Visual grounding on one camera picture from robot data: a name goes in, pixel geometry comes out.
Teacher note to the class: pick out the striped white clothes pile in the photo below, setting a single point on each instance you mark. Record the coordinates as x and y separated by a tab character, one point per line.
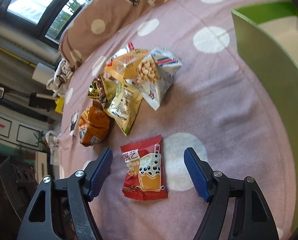
60	82

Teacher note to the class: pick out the black framed window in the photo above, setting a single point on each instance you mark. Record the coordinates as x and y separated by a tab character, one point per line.
44	20

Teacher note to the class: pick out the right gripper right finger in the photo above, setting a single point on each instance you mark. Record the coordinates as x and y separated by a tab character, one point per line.
252	218

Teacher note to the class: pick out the red bubble tea snack packet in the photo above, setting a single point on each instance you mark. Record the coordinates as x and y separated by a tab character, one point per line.
145	178

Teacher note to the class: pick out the potted green plant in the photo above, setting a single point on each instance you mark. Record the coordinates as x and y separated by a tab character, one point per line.
40	136

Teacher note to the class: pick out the white peanut snack bag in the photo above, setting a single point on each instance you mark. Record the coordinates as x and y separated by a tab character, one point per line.
156	74

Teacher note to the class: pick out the yellow box beside bed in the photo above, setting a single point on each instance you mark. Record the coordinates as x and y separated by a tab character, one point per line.
59	105

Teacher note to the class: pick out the pale green snack packet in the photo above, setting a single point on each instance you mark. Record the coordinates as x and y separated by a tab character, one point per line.
124	106

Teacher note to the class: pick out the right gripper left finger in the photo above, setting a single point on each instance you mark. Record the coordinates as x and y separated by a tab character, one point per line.
60	209

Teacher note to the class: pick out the white paper roll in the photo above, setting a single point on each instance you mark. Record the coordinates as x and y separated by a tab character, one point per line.
43	73

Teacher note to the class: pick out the green white cardboard box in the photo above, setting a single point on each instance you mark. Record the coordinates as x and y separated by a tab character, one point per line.
267	40

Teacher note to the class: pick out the red white milk candy packet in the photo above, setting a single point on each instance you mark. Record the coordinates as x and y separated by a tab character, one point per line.
126	49

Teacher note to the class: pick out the dark yellow chocolate snack packet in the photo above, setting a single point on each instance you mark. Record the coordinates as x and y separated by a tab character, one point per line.
102	89

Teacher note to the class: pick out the orange biscuit snack packet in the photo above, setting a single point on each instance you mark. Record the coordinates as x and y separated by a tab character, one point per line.
94	125

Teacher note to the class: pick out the yellow rice cracker packet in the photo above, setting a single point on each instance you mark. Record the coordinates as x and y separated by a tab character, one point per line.
126	66

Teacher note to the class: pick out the pink polka dot bedsheet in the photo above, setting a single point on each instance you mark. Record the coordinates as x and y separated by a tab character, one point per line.
216	105

